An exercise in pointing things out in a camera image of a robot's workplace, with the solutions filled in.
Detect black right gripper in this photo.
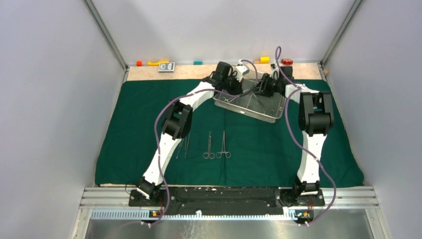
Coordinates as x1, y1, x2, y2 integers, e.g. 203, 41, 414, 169
250, 74, 281, 98

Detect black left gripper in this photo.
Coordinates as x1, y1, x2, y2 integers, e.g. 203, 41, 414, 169
221, 72, 243, 97

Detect metal mesh instrument tray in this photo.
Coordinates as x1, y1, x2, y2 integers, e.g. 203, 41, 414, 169
213, 72, 286, 123

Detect steel tweezers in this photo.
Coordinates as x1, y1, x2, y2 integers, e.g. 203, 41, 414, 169
176, 140, 184, 159
185, 134, 190, 158

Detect surgical scissors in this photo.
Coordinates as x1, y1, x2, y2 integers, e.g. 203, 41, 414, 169
203, 131, 215, 159

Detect surgical forceps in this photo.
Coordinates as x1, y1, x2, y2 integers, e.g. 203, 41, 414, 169
219, 96, 236, 103

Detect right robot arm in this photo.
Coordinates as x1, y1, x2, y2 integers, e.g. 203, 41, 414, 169
256, 63, 334, 205

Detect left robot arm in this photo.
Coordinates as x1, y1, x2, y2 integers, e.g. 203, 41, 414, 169
136, 62, 249, 206

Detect yellow wooden block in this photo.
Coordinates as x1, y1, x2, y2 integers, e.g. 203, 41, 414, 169
259, 56, 270, 64

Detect red toy block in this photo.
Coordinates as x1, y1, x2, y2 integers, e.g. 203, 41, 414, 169
281, 58, 294, 65

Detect playing card box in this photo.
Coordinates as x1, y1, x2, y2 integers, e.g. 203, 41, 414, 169
158, 62, 175, 73

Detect yellow toy piece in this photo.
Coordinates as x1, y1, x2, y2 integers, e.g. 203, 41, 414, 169
147, 60, 169, 66

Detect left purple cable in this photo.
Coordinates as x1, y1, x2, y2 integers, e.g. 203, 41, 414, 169
153, 59, 259, 228

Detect purple cable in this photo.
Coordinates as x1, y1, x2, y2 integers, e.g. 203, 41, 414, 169
274, 46, 337, 227
153, 59, 259, 228

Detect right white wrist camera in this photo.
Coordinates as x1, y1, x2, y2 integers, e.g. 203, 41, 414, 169
270, 63, 279, 80

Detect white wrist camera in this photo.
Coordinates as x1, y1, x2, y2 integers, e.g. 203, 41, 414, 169
270, 63, 279, 80
233, 60, 249, 82

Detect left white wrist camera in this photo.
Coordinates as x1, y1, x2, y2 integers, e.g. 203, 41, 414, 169
233, 60, 249, 82

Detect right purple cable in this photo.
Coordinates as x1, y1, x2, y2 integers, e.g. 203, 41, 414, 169
274, 46, 337, 227

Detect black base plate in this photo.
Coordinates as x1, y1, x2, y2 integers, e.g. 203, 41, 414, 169
128, 187, 325, 216

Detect aluminium frame rail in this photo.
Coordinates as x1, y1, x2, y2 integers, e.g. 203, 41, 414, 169
80, 186, 379, 209

